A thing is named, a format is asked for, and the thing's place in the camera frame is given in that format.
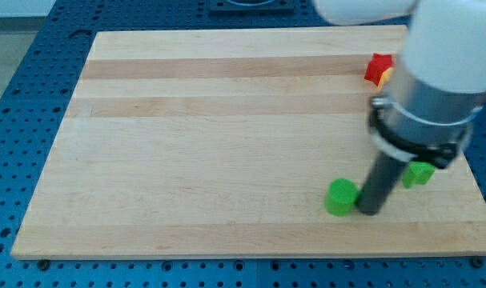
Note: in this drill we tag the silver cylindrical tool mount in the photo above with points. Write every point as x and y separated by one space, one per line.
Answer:
412 121

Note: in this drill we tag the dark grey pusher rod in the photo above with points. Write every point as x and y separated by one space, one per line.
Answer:
381 180

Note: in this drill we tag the green star block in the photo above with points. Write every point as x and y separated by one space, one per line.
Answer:
417 173

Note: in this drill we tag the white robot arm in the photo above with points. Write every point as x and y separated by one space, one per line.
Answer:
446 41

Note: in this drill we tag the red star block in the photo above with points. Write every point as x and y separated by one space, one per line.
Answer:
377 68

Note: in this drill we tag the green cylinder block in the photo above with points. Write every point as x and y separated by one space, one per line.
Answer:
340 197

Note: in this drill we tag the yellow block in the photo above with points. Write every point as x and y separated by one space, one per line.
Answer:
385 78

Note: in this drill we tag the wooden board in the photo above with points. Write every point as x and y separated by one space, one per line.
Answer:
190 144

